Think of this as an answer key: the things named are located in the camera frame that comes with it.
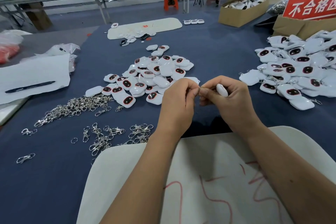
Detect person's left hand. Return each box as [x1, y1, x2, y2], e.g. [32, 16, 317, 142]
[157, 78, 201, 140]

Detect person's right hand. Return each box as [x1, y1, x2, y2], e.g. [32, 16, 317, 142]
[199, 75, 263, 138]

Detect white tag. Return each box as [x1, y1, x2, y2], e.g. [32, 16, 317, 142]
[216, 83, 229, 97]

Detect person's left forearm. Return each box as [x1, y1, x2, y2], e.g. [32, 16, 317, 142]
[100, 134, 187, 224]

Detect person's right forearm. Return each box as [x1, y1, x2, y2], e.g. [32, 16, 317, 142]
[241, 121, 336, 224]

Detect white foam board red marks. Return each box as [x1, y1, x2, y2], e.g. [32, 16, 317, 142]
[77, 126, 336, 224]

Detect long white foam board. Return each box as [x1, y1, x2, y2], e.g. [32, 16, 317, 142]
[107, 17, 183, 40]

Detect open cardboard box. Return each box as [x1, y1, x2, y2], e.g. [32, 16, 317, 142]
[218, 0, 276, 28]

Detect flat brown cardboard box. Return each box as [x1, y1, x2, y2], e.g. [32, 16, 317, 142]
[272, 15, 336, 41]

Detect red plastic stool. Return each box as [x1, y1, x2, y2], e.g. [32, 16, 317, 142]
[163, 0, 179, 12]

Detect red sign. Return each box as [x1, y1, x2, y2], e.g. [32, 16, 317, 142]
[282, 0, 336, 21]

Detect white paper sheet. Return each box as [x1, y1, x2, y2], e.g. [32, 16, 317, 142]
[0, 54, 71, 105]

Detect black pen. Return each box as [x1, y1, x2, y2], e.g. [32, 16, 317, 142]
[5, 80, 56, 94]

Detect orange bag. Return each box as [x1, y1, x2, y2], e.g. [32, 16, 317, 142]
[0, 44, 22, 65]

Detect white plastic bag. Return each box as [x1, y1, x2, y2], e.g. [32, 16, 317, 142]
[0, 29, 32, 46]

